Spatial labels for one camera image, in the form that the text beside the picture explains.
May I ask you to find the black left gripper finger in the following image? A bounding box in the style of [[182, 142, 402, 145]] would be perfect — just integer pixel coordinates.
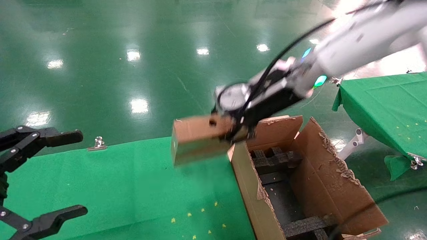
[[0, 205, 88, 240], [0, 126, 84, 174]]

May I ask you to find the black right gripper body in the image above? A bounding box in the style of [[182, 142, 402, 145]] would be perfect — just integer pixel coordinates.
[[242, 78, 306, 127]]

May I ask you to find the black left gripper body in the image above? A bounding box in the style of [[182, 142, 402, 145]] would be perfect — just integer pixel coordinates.
[[0, 173, 9, 204]]

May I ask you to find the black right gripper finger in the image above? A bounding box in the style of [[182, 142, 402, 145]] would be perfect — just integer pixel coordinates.
[[222, 122, 257, 143]]

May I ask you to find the small brown cardboard box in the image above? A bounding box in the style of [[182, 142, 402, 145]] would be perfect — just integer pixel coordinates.
[[171, 115, 249, 167]]

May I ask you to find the large open cardboard carton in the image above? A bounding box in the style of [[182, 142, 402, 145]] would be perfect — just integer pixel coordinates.
[[228, 115, 389, 240]]

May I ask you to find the black foam insert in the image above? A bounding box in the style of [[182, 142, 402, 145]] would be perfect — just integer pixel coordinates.
[[250, 147, 341, 240]]

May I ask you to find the large green table cloth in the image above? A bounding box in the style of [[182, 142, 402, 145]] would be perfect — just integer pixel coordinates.
[[0, 137, 257, 240]]

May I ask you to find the white table leg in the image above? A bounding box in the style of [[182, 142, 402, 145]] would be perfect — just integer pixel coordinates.
[[337, 128, 369, 161]]

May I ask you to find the green cloth side table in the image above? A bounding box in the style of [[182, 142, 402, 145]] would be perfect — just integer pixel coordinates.
[[332, 72, 427, 182]]

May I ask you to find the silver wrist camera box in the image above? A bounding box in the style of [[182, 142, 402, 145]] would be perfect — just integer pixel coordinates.
[[215, 83, 251, 114]]

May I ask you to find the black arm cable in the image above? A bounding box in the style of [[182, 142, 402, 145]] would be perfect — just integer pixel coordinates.
[[240, 0, 404, 114]]

